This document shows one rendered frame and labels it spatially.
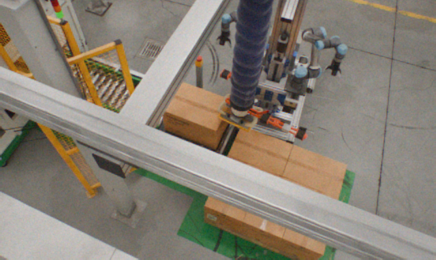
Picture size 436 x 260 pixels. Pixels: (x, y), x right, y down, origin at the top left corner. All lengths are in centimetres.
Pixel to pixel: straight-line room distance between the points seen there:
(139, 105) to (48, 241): 53
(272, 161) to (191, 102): 104
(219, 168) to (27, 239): 48
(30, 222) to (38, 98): 37
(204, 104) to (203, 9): 230
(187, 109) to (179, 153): 276
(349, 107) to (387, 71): 94
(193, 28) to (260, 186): 74
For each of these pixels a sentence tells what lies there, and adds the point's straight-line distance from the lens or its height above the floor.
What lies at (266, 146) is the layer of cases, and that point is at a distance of 404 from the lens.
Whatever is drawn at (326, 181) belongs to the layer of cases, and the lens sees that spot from 402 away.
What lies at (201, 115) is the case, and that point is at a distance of 371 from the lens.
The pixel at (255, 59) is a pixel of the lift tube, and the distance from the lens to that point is 281.
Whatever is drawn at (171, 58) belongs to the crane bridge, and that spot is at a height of 305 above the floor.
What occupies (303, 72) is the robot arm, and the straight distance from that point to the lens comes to 374.
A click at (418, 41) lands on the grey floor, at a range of 654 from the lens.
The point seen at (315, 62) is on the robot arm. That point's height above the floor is 135.
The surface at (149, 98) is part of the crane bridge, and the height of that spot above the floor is 305.
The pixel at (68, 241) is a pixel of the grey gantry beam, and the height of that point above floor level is 322.
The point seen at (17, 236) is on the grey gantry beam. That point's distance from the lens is 100.
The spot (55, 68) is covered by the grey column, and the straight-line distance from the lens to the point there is 217.
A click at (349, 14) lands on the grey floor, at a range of 648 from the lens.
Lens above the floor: 409
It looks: 57 degrees down
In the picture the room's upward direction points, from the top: 3 degrees clockwise
